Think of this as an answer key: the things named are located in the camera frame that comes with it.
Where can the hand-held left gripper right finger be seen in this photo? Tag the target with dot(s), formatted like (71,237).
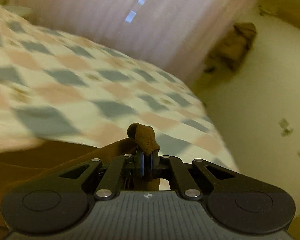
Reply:
(153,165)

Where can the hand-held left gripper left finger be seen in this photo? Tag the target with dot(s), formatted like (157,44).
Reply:
(142,165)

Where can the brown pants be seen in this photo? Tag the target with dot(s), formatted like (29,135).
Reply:
(40,162)

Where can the pink curtain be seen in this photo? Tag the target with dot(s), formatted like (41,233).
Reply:
(115,17)

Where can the checkered teddy bear quilt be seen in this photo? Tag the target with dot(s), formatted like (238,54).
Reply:
(90,92)

